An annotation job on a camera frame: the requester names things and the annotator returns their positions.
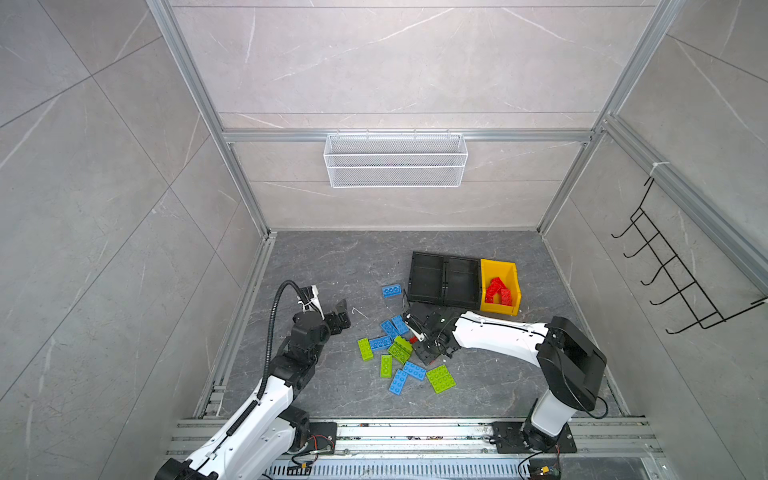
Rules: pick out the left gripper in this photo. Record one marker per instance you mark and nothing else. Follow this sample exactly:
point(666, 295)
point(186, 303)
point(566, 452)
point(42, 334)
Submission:
point(343, 320)

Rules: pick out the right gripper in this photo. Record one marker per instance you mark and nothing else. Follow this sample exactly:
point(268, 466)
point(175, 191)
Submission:
point(422, 355)

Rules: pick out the green lego large plate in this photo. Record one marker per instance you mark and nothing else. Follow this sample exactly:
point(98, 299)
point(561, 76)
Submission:
point(440, 379)

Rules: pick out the black bin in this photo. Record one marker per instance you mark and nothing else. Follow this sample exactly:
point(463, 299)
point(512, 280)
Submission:
point(425, 283)
point(462, 282)

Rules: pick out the red lego small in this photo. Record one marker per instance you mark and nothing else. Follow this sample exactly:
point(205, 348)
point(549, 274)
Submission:
point(498, 283)

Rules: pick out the yellow plastic bin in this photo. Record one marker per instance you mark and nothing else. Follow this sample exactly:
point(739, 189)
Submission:
point(509, 275)

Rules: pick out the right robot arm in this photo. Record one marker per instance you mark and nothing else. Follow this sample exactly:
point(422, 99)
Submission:
point(572, 365)

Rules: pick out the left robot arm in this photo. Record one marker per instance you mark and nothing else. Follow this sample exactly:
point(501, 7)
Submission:
point(268, 425)

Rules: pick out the white zip tie scrap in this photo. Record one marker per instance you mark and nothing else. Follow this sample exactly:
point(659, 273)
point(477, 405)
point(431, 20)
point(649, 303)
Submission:
point(359, 313)

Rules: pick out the blue lego lower right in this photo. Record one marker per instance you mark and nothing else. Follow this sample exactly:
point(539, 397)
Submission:
point(414, 371)

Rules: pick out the green lego stacked centre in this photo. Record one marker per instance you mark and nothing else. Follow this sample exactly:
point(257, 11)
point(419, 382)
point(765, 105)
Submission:
point(401, 350)

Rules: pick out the blue lego bottom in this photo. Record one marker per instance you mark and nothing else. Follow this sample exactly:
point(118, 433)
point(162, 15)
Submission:
point(398, 382)

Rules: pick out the green lego small lower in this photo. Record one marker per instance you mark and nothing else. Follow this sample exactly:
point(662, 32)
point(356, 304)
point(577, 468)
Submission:
point(386, 366)

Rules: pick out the blue lego centre right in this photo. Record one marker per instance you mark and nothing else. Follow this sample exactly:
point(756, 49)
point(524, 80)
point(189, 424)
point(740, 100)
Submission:
point(400, 326)

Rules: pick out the blue lego low left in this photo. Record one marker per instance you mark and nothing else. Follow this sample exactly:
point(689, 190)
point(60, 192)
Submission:
point(380, 343)

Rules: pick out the blue lego centre left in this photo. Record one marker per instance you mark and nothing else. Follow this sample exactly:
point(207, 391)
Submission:
point(389, 328)

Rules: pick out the green lego far left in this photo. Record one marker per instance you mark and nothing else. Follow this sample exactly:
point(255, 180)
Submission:
point(365, 349)

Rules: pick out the blue lego near bins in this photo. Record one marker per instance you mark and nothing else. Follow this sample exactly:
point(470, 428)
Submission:
point(391, 291)

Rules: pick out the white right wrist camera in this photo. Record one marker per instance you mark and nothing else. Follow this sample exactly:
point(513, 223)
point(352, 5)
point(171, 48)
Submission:
point(414, 326)

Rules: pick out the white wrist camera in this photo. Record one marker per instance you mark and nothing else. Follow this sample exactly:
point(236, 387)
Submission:
point(310, 300)
point(414, 326)

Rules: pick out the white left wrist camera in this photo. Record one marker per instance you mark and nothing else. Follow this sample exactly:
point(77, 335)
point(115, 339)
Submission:
point(310, 300)

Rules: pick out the aluminium front rail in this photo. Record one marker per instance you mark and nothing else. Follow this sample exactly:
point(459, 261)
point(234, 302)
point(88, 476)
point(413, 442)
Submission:
point(461, 448)

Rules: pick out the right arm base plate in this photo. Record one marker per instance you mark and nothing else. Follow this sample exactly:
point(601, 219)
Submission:
point(515, 437)

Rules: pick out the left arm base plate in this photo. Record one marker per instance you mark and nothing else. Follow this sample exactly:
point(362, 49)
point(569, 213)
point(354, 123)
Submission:
point(315, 438)

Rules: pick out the white wire mesh basket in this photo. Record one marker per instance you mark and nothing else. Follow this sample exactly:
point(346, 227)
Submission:
point(395, 160)

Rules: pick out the black wire hook rack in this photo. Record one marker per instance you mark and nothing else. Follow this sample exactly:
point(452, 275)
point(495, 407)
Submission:
point(670, 265)

